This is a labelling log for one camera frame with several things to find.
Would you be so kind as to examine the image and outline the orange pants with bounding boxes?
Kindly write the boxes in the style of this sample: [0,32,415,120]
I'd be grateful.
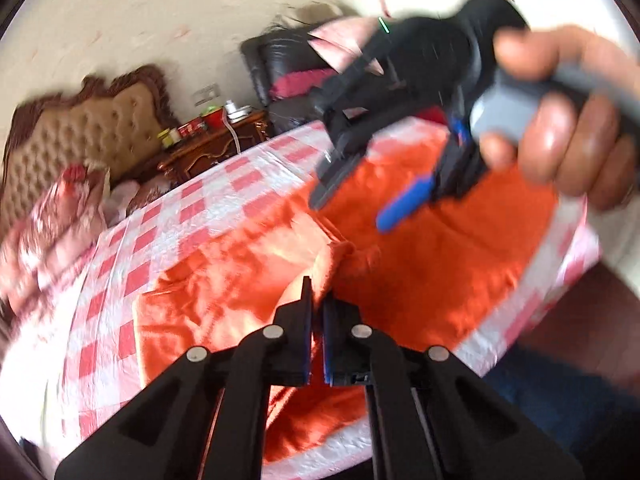
[133,129,559,463]

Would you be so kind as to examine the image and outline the right hand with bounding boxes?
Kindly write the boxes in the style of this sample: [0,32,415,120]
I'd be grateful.
[480,26,639,211]

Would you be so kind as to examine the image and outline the magenta cushion on chair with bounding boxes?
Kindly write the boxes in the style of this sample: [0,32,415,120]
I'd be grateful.
[269,68,336,101]

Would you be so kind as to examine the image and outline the pink floral pillow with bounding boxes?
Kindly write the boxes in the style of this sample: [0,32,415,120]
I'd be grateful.
[308,16,390,73]

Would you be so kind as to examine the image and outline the black leather armchair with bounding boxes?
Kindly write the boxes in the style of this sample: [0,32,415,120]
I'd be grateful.
[240,22,336,136]

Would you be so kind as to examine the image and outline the dark wooden nightstand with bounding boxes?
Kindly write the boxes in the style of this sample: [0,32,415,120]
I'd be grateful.
[157,110,274,184]

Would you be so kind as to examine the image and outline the red cup on nightstand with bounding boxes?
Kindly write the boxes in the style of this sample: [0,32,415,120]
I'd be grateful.
[202,107,226,131]

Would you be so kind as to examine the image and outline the pink checkered table cloth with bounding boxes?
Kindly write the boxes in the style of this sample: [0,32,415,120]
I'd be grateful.
[1,117,600,462]

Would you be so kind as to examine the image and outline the person's blue jeans legs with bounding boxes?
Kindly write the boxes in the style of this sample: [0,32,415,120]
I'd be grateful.
[484,344,639,479]

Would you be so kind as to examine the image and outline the tufted wooden headboard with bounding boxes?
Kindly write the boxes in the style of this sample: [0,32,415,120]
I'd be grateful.
[1,64,178,233]

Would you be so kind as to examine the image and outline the folded floral quilt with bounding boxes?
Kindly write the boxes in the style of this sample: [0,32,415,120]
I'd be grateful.
[1,164,110,314]

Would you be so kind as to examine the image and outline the white charging cable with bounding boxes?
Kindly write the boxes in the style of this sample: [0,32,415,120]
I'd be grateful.
[219,109,242,156]

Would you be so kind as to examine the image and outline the wall power socket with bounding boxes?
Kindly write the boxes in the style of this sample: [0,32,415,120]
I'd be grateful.
[192,84,220,107]

